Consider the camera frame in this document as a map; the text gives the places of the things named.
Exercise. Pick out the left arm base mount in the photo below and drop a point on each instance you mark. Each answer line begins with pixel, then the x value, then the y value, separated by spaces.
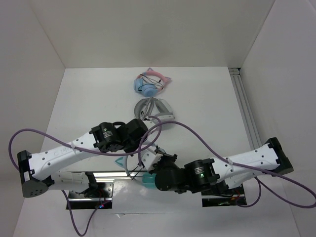
pixel 101 198

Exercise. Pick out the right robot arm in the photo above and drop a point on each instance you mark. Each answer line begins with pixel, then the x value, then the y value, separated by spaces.
pixel 212 173

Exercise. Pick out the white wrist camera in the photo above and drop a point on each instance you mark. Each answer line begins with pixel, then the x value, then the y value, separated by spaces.
pixel 154 134
pixel 148 157

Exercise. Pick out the teal cat-ear headphones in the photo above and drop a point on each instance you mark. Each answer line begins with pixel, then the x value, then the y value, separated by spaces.
pixel 147 180

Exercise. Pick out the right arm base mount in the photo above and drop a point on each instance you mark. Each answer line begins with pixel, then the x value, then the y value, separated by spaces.
pixel 212 198

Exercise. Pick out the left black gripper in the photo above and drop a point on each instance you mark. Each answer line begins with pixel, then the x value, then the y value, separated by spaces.
pixel 138 143

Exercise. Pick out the blue pink cat-ear headphones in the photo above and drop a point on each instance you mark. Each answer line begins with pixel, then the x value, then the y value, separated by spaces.
pixel 150 83

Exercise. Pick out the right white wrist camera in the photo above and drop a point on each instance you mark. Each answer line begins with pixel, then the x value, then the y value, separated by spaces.
pixel 148 157

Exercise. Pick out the aluminium front rail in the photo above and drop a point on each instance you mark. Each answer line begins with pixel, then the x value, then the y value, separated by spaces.
pixel 118 174

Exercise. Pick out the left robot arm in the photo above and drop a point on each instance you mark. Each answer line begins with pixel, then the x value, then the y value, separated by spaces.
pixel 43 171

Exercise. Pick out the white grey headphones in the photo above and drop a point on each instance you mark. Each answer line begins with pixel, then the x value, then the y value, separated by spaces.
pixel 153 107

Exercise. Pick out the aluminium side rail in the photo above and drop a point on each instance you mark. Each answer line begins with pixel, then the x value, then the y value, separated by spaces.
pixel 245 109

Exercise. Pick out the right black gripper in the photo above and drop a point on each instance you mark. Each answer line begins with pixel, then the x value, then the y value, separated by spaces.
pixel 172 157

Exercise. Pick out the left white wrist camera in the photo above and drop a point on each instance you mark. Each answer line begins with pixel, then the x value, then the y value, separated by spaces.
pixel 154 134

